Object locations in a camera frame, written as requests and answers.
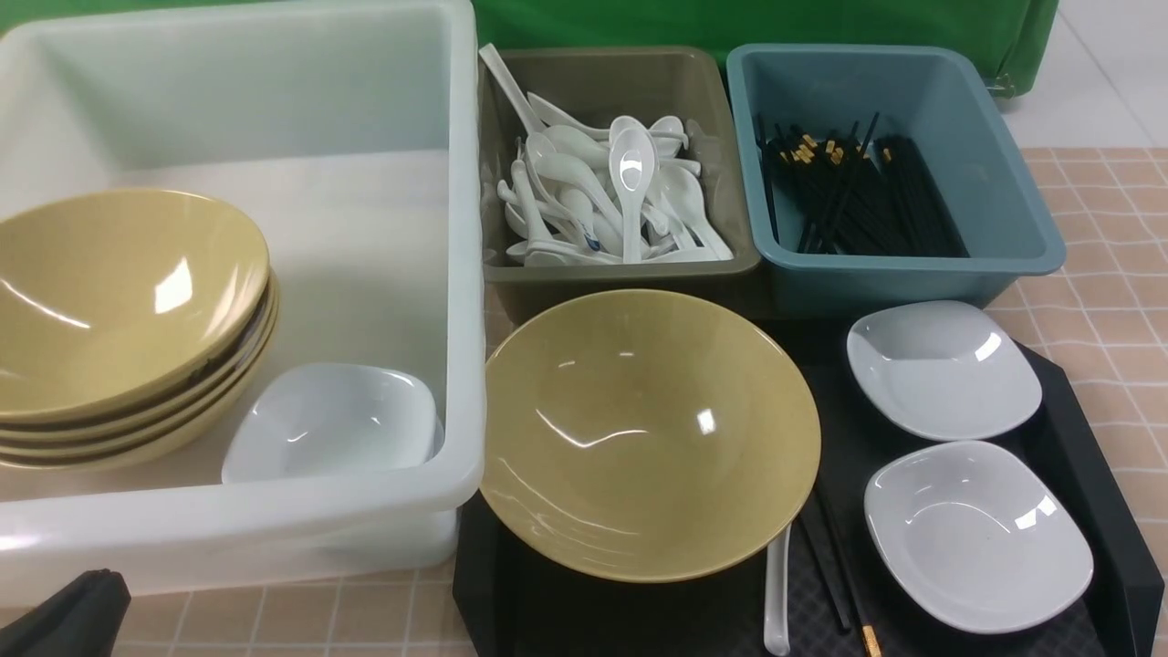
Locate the white square dish in tub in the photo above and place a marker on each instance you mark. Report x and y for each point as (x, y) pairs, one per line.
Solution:
(335, 419)

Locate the white square dish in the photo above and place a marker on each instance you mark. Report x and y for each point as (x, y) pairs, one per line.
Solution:
(943, 370)
(335, 419)
(976, 539)

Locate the white ceramic soup spoon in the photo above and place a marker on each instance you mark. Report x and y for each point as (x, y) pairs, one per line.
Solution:
(775, 623)

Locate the upright white spoon in bin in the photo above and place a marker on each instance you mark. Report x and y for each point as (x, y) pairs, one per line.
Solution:
(632, 163)

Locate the large white plastic tub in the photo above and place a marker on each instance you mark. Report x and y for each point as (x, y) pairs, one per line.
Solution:
(348, 131)

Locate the olive plastic spoon bin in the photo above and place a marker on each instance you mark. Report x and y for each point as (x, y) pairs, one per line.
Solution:
(595, 85)

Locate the blue plastic chopstick bin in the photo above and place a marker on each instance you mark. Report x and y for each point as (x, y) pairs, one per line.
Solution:
(934, 96)

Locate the bundle of black chopsticks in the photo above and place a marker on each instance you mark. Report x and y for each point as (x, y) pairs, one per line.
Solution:
(854, 195)

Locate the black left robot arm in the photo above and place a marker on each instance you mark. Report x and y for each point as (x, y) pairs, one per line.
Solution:
(81, 619)

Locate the green cloth backdrop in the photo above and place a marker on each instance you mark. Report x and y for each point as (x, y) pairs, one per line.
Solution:
(1004, 40)

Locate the yellow noodle bowl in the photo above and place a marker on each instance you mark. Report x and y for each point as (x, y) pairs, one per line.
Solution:
(646, 437)

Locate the long white spoon leaning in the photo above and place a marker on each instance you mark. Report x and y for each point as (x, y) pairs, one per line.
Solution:
(513, 93)

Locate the pile of white spoons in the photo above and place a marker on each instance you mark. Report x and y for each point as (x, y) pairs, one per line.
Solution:
(561, 204)

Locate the bottom stacked yellow bowl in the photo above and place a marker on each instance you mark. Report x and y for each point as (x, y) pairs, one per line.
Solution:
(166, 436)

